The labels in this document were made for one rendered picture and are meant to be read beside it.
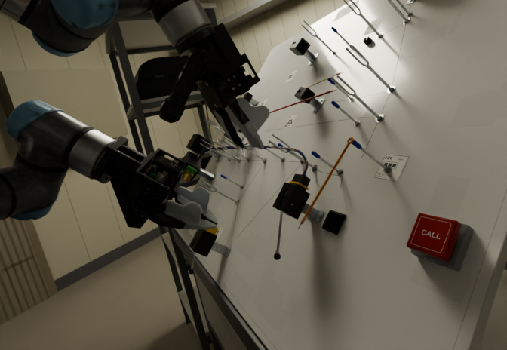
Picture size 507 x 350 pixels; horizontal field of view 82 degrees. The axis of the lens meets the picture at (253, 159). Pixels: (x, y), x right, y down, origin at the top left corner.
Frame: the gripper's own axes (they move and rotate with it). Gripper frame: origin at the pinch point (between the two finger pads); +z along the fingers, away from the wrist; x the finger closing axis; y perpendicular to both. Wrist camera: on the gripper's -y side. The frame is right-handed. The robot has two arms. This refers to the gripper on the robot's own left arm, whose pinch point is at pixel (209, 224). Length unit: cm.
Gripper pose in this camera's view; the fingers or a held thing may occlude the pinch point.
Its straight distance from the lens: 53.3
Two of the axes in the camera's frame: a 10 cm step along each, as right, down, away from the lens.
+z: 8.7, 4.9, 0.7
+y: 4.3, -6.9, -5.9
